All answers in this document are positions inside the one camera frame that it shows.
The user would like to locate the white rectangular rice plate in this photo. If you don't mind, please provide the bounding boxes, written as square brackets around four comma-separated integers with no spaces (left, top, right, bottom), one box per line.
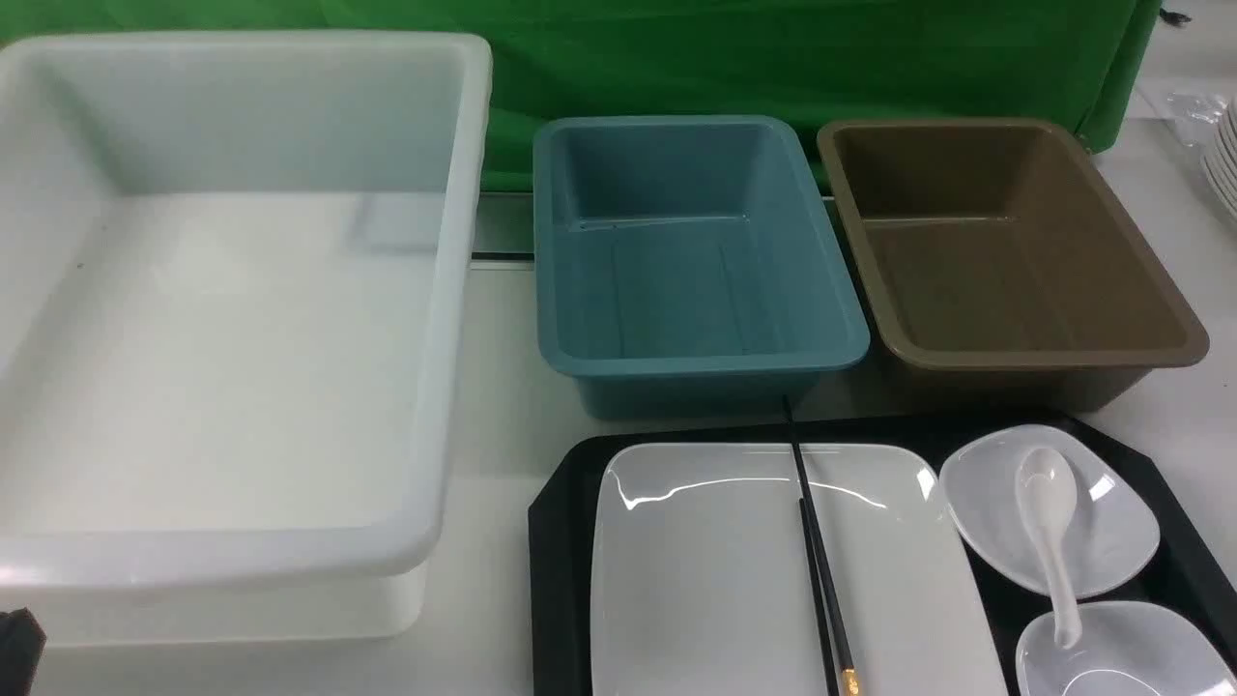
[590,441,1007,695]

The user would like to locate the black chopstick gold band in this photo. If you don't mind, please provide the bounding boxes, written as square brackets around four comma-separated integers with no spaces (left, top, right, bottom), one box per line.
[779,396,863,695]

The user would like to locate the white ceramic soup spoon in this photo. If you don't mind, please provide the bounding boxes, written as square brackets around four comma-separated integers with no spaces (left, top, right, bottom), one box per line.
[1016,448,1082,651]

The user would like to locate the white bowl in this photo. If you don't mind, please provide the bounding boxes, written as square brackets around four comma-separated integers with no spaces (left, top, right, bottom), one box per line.
[939,424,1162,598]
[1016,600,1236,695]

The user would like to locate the teal plastic bin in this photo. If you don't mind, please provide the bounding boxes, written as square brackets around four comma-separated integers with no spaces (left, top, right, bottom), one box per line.
[533,115,871,420]

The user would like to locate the green backdrop cloth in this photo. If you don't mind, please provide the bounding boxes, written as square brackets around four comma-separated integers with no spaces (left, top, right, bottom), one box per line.
[2,1,1162,192]

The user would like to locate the brown plastic bin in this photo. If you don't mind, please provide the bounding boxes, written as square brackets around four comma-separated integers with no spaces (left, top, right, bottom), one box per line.
[816,117,1210,413]

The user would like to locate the large white plastic tub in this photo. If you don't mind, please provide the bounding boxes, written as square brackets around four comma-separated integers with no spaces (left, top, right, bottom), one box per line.
[1,30,492,649]

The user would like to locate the clear plastic wrap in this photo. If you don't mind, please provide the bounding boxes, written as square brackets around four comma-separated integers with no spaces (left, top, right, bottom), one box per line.
[1164,91,1231,147]

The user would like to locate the stack of white plates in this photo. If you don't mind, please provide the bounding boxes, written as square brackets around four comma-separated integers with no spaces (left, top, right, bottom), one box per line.
[1200,96,1236,220]

